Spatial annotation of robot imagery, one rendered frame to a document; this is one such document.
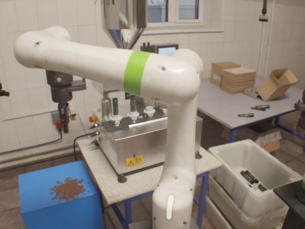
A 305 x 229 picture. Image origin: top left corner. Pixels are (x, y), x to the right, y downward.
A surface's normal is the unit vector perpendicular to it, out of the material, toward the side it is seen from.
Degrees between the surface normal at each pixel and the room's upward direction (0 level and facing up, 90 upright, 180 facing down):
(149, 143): 90
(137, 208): 0
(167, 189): 8
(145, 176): 0
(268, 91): 90
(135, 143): 90
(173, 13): 90
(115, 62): 57
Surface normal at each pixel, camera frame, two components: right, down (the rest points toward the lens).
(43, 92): 0.46, 0.36
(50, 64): -0.22, 0.64
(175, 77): -0.14, -0.03
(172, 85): -0.21, 0.28
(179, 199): 0.11, -0.77
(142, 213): 0.00, -0.91
